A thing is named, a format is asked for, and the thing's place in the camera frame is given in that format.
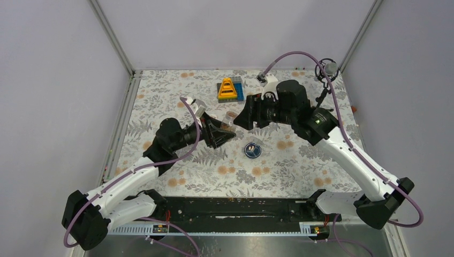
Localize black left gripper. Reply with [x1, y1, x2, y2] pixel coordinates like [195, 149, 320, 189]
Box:
[171, 112, 236, 152]

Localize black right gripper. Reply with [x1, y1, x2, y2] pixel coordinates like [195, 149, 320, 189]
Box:
[233, 91, 296, 130]

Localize small amber pill bottle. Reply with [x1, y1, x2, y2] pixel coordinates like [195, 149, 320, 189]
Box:
[220, 111, 238, 130]

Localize round clear blue pill case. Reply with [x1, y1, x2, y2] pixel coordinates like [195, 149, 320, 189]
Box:
[244, 142, 262, 159]

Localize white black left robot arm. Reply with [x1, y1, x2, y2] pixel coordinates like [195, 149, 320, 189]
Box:
[62, 113, 236, 251]

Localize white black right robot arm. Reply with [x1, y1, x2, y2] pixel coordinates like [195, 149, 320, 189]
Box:
[233, 80, 414, 229]

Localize yellow pyramid toy on blocks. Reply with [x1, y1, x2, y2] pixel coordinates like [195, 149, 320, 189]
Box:
[216, 77, 245, 103]

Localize floral patterned table mat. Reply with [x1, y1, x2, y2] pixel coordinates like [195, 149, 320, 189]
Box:
[108, 70, 360, 198]

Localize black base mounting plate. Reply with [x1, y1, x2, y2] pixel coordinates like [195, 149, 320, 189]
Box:
[150, 196, 342, 233]

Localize black microphone on tripod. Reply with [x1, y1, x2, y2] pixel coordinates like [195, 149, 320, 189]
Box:
[314, 58, 339, 108]

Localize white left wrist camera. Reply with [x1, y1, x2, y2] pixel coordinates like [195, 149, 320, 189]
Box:
[183, 97, 207, 118]

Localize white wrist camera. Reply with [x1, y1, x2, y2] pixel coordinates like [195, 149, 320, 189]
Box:
[256, 73, 279, 101]
[183, 97, 207, 118]

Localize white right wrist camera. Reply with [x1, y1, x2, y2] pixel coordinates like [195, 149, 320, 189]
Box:
[256, 73, 279, 101]

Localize white slotted cable duct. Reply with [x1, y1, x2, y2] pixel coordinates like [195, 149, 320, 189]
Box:
[106, 222, 318, 238]

